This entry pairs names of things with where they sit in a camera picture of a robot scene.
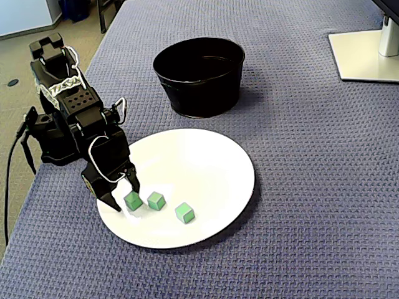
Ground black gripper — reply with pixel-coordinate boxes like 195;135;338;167
80;126;142;213

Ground green cube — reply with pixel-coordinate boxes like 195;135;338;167
147;192;165;211
123;191;144;211
175;202;196;225

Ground white round plate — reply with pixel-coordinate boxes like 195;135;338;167
95;128;257;250

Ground black metal bucket container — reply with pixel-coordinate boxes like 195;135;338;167
152;37;246;119

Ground blue bin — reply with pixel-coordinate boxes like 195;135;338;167
58;0;92;23

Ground blue woven table cloth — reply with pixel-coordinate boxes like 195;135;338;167
0;0;399;299

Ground silver monitor stand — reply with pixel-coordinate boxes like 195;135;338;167
327;14;399;83

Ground dark monitor screen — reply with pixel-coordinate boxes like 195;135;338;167
372;0;399;18

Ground thin servo wire bundle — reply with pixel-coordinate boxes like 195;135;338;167
62;45;79;71
89;97;128;183

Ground thin black cable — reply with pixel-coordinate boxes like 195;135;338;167
20;130;37;175

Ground thick black cable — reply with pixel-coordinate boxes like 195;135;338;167
3;123;27;247

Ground dark chair frame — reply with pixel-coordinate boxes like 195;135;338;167
95;0;125;34

